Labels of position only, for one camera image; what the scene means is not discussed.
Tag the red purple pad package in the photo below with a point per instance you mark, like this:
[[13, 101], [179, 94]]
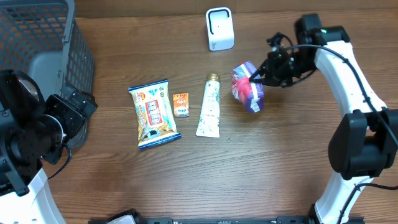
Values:
[[250, 94]]

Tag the grey plastic shopping basket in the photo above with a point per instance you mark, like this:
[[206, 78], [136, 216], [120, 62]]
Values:
[[43, 40]]

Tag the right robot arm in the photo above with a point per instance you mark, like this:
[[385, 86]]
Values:
[[365, 142]]

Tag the white barcode scanner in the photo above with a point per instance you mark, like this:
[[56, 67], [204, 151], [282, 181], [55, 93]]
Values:
[[219, 24]]

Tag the gold blue wipes packet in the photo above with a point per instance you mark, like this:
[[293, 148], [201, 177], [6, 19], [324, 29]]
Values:
[[156, 124]]

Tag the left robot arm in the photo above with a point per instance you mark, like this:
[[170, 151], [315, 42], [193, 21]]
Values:
[[33, 130]]

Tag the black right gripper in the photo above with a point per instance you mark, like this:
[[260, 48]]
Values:
[[270, 74]]

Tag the small orange packet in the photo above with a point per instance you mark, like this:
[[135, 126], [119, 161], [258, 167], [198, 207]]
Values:
[[181, 105]]

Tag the white tube with gold cap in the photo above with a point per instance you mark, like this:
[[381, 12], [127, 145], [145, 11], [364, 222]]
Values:
[[208, 124]]

